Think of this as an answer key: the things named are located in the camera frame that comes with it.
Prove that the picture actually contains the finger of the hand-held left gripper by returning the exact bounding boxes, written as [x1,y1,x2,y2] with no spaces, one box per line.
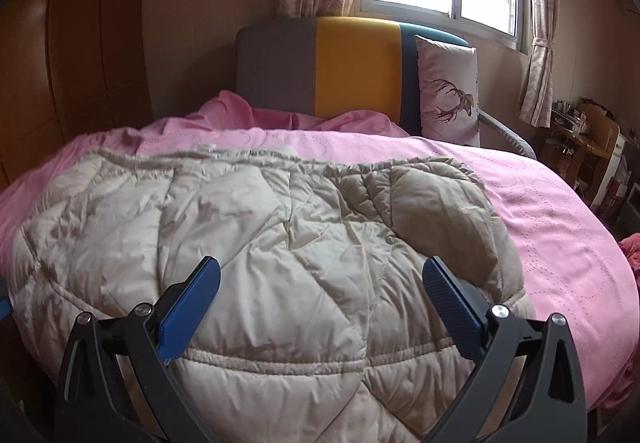
[0,279,14,320]

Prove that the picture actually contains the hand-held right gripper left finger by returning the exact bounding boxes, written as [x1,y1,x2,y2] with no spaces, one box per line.
[54,255,222,443]

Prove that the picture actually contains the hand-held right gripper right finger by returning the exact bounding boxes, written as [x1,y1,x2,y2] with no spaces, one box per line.
[422,255,587,443]

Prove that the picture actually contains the beige quilted puffer jacket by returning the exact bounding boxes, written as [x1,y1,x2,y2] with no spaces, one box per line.
[7,146,537,443]

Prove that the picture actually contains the pink blanket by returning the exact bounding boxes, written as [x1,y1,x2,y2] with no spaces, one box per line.
[0,90,640,414]

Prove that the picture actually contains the pink cloth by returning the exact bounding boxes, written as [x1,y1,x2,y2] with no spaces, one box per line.
[619,232,640,275]

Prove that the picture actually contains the cluttered wooden desk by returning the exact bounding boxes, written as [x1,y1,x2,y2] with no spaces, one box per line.
[540,96,622,206]

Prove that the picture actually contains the deer print pillow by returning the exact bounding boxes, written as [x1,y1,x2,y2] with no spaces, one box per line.
[414,35,482,148]

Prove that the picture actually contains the wooden wardrobe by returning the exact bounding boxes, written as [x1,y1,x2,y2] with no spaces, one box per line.
[0,0,155,191]

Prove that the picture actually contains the grey yellow blue headboard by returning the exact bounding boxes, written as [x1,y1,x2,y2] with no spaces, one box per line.
[235,16,472,136]

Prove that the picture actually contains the grey bed frame rail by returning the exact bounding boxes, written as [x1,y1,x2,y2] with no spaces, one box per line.
[477,110,540,160]

